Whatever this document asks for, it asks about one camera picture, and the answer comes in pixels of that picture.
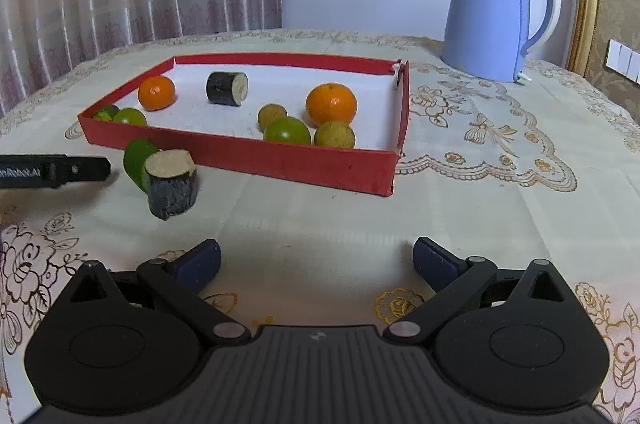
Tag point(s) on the small orange mandarin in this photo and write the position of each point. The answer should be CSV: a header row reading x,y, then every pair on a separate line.
x,y
157,93

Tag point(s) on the dark green avocado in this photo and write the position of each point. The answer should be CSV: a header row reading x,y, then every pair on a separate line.
x,y
107,113

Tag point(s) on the dark log piece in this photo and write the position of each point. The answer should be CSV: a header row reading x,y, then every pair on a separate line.
x,y
171,182
227,88

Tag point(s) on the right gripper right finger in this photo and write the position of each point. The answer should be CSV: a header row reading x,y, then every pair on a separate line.
x,y
458,284

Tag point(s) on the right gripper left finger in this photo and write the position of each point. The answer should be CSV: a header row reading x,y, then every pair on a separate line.
x,y
175,288

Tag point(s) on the light blue electric kettle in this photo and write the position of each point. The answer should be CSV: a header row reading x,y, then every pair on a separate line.
x,y
490,39

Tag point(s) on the white wall switch panel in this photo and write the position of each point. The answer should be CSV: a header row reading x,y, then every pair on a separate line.
x,y
623,60

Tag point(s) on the yellow-green round fruit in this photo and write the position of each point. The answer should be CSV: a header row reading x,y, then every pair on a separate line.
x,y
335,134

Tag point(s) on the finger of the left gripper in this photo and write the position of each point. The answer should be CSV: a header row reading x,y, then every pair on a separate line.
x,y
84,169

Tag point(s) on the cream embroidered tablecloth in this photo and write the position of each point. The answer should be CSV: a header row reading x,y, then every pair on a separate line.
x,y
547,168

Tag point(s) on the green cucumber piece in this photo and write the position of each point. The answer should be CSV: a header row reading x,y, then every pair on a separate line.
x,y
135,155

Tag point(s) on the green lime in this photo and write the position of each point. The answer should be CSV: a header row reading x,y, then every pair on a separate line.
x,y
287,130

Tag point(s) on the red shallow box tray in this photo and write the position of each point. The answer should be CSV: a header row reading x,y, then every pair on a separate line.
x,y
229,138

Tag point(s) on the small brown longan fruit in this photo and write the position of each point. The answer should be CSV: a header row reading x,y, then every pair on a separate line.
x,y
269,113

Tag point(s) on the green tomato-like fruit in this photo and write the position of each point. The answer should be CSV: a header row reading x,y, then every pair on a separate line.
x,y
131,116

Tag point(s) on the large orange mandarin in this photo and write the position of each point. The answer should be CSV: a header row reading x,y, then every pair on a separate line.
x,y
331,102

